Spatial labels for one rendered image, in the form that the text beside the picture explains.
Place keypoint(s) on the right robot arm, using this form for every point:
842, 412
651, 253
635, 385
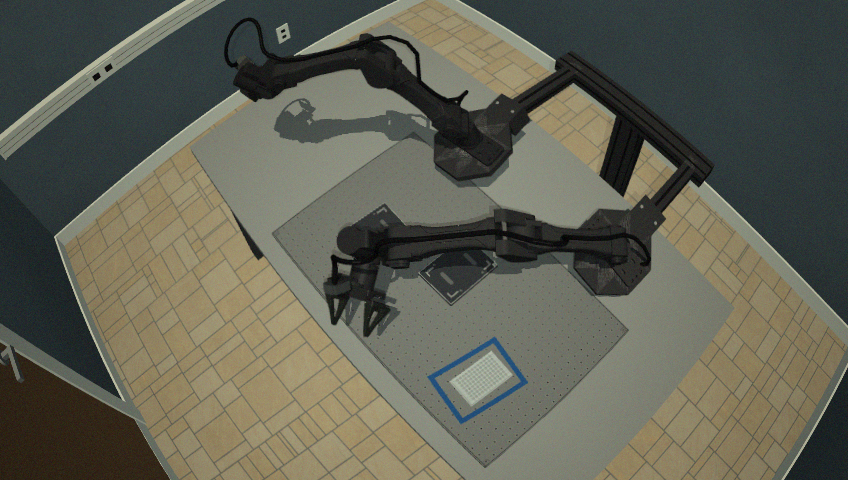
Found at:
448, 116

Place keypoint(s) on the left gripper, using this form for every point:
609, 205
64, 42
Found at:
366, 276

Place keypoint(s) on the blue tape outline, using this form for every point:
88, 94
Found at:
465, 357

